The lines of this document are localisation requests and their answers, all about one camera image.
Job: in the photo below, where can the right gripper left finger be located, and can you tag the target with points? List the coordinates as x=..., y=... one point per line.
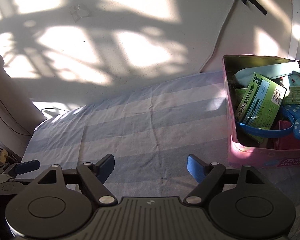
x=92, y=178

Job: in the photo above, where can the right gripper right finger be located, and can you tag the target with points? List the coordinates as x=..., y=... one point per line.
x=209, y=178

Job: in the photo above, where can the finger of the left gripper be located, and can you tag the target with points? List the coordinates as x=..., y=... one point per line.
x=12, y=170

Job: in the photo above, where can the green medicine box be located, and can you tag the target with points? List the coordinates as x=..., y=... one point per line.
x=260, y=103

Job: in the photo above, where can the pink biscuit tin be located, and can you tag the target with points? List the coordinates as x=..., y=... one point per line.
x=278, y=146

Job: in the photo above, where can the striped blue bed sheet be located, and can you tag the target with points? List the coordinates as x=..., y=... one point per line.
x=150, y=132

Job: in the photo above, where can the green toothpaste box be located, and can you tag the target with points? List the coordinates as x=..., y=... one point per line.
x=292, y=96

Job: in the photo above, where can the light blue plush toy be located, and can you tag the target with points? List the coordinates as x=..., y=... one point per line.
x=272, y=71

